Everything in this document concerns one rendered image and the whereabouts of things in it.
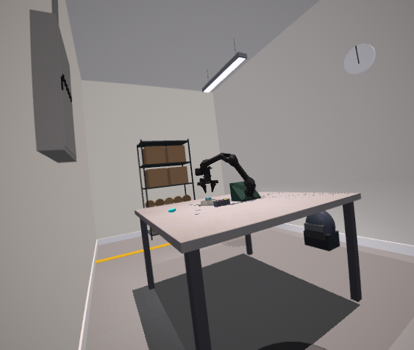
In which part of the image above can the beige shallow tray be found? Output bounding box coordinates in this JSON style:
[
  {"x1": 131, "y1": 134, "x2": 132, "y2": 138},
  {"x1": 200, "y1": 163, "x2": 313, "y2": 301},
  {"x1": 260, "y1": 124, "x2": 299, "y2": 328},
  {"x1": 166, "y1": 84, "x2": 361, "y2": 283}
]
[{"x1": 201, "y1": 199, "x2": 220, "y2": 205}]

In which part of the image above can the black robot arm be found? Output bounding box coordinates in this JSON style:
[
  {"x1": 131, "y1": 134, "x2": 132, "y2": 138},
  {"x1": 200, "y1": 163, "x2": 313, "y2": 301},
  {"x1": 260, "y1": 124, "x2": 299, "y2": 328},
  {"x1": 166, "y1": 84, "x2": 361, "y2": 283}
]
[{"x1": 195, "y1": 153, "x2": 256, "y2": 197}]

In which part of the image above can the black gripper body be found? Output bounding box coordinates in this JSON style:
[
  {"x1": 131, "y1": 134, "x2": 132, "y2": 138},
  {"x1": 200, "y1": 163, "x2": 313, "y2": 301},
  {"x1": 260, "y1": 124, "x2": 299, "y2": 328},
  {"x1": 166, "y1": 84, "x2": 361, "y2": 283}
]
[{"x1": 197, "y1": 174, "x2": 218, "y2": 185}]

